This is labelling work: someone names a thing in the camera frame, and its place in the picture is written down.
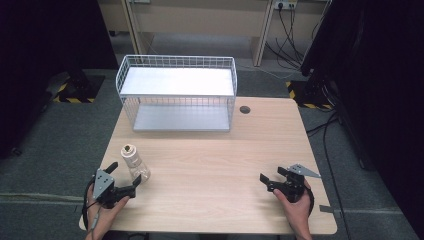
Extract beige desk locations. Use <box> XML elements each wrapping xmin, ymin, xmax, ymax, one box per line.
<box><xmin>97</xmin><ymin>0</ymin><xmax>332</xmax><ymax>68</ymax></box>

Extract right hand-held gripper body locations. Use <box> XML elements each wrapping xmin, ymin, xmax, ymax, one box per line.
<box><xmin>268</xmin><ymin>163</ymin><xmax>322</xmax><ymax>204</ymax></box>

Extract white floor cable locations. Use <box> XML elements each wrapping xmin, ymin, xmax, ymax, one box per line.
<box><xmin>235</xmin><ymin>62</ymin><xmax>303</xmax><ymax>81</ymax></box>

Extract white wire shelf rack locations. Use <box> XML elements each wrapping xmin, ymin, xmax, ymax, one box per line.
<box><xmin>115</xmin><ymin>54</ymin><xmax>239</xmax><ymax>133</ymax></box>

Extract white power strip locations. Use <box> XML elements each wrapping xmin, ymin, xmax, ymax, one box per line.
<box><xmin>273</xmin><ymin>0</ymin><xmax>298</xmax><ymax>10</ymax></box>

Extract black yellow striped stand base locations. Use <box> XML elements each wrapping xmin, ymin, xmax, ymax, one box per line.
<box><xmin>285</xmin><ymin>74</ymin><xmax>335</xmax><ymax>111</ymax></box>
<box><xmin>51</xmin><ymin>68</ymin><xmax>106</xmax><ymax>104</ymax></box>

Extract dark curtain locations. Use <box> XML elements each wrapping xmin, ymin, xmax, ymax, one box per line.
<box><xmin>0</xmin><ymin>0</ymin><xmax>119</xmax><ymax>160</ymax></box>
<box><xmin>299</xmin><ymin>0</ymin><xmax>424</xmax><ymax>240</ymax></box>

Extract person's left hand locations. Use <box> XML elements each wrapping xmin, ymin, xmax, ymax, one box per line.
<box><xmin>85</xmin><ymin>194</ymin><xmax>131</xmax><ymax>240</ymax></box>

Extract black floor cable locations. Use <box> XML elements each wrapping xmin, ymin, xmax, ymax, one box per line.
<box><xmin>305</xmin><ymin>109</ymin><xmax>353</xmax><ymax>240</ymax></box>

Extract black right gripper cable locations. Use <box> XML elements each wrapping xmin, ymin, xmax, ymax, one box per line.
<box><xmin>303</xmin><ymin>187</ymin><xmax>316</xmax><ymax>216</ymax></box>

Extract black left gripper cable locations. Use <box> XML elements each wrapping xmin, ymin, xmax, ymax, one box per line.
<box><xmin>82</xmin><ymin>176</ymin><xmax>102</xmax><ymax>232</ymax></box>

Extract clear bottle with beige cap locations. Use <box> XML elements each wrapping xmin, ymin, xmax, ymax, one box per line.
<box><xmin>120</xmin><ymin>143</ymin><xmax>152</xmax><ymax>184</ymax></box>

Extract black hanging cables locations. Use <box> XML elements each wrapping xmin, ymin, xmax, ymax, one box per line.
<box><xmin>264</xmin><ymin>6</ymin><xmax>331</xmax><ymax>69</ymax></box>

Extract person's right hand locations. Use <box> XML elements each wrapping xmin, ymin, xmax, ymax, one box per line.
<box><xmin>273</xmin><ymin>179</ymin><xmax>313</xmax><ymax>239</ymax></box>

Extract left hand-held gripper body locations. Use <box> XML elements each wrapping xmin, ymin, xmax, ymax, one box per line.
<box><xmin>92</xmin><ymin>168</ymin><xmax>138</xmax><ymax>210</ymax></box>

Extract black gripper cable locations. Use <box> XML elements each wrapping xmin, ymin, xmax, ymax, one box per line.
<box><xmin>303</xmin><ymin>187</ymin><xmax>316</xmax><ymax>216</ymax></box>
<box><xmin>82</xmin><ymin>176</ymin><xmax>102</xmax><ymax>232</ymax></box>

